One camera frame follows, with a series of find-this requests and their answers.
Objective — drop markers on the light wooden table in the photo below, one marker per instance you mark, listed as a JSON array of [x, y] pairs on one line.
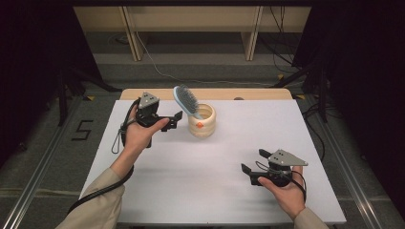
[[238, 93]]

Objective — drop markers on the person's left hand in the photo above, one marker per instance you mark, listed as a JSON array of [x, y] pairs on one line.
[[137, 136]]

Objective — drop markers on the white board cover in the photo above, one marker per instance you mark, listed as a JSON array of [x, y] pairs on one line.
[[270, 127]]

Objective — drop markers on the yellow tape mark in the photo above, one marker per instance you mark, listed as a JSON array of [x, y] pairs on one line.
[[90, 98], [280, 76]]

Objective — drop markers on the person's right hand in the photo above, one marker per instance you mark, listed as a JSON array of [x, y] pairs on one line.
[[288, 197]]

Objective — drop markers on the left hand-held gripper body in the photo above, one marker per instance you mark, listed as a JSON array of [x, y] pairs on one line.
[[148, 116]]

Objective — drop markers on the beige background desk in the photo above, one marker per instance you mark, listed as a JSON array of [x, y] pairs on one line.
[[191, 19]]

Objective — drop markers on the cream ribbed cup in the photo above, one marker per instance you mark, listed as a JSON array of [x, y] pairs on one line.
[[205, 129]]

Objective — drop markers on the light blue hairbrush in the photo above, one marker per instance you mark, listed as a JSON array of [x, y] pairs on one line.
[[189, 99]]

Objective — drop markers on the dark curtain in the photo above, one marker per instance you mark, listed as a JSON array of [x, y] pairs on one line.
[[25, 63], [366, 63]]

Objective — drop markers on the metal floor rail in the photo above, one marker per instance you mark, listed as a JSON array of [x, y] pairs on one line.
[[345, 178], [49, 149]]

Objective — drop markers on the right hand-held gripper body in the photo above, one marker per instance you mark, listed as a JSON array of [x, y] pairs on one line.
[[283, 158]]

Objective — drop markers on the black metal stand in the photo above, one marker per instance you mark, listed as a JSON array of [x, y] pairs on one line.
[[323, 101], [62, 101]]

